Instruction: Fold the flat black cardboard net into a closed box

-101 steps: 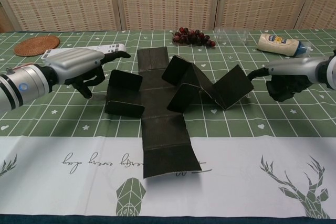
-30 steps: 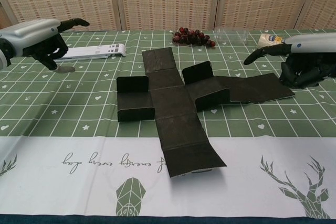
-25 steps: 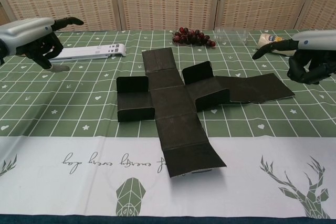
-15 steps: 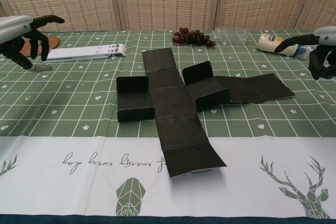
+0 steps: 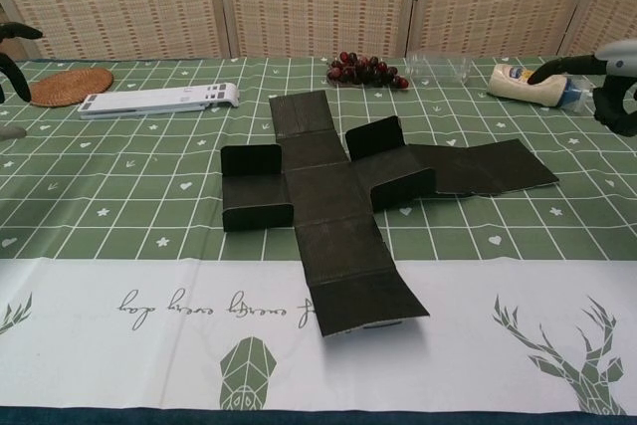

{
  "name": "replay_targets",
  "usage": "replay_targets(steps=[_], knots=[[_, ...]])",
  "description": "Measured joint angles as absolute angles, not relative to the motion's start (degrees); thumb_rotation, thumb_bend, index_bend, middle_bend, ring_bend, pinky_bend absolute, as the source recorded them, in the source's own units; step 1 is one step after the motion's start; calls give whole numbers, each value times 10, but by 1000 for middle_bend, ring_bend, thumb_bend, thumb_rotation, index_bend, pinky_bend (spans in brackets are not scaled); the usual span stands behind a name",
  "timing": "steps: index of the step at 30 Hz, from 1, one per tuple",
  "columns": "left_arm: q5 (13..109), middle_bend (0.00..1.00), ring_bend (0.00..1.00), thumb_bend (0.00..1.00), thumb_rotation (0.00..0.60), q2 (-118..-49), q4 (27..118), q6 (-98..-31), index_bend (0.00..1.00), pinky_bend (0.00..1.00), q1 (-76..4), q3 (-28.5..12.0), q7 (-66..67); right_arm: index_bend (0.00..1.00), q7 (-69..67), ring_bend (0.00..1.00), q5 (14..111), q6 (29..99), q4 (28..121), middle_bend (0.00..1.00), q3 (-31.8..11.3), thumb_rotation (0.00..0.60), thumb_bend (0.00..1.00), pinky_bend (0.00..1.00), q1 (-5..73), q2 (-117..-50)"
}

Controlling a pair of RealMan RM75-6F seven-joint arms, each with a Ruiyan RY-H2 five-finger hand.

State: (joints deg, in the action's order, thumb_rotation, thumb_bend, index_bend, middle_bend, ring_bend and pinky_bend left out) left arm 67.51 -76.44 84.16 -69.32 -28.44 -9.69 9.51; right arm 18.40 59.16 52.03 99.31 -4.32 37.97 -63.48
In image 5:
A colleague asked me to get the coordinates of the black cardboard box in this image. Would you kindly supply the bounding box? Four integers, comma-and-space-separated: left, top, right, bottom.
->
220, 90, 561, 339

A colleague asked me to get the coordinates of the clear plastic cup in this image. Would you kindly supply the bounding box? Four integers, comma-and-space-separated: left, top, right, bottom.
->
403, 52, 472, 86

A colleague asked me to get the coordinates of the bunch of red grapes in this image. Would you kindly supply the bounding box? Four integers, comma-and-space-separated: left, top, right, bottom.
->
325, 51, 410, 92

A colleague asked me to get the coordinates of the green checked deer tablecloth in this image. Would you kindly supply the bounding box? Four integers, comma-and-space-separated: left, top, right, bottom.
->
0, 54, 637, 425

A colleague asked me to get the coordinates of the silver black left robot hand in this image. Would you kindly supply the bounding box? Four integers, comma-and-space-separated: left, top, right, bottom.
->
0, 21, 45, 140

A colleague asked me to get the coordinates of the white folding laptop stand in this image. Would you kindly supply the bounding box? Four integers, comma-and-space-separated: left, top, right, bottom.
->
79, 83, 240, 120

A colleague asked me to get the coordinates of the mayonnaise squeeze bottle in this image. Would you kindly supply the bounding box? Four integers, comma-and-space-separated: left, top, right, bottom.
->
486, 64, 594, 114

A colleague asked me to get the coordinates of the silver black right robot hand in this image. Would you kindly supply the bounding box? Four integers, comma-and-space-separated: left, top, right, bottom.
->
527, 39, 637, 137

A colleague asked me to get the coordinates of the round woven rattan coaster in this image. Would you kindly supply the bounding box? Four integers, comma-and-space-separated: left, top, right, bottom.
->
26, 70, 114, 108

